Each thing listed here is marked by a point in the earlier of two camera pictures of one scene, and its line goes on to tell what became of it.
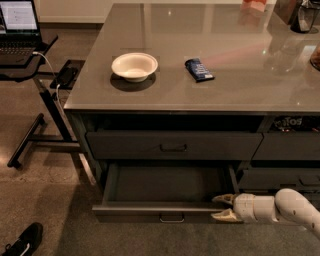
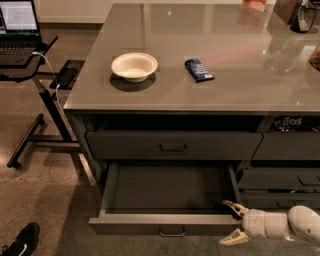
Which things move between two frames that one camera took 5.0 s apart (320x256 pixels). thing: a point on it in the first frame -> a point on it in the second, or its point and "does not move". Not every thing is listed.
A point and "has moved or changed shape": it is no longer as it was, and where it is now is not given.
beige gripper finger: [225, 198] -> [241, 210]
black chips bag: [294, 123] does not move
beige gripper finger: [226, 215] -> [237, 237]
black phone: [67, 77] does not move
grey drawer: [171, 190] has moved or changed shape
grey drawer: [171, 145] does not move
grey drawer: [274, 179] does not move
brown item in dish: [315, 57] does not move
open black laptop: [20, 33] does not move
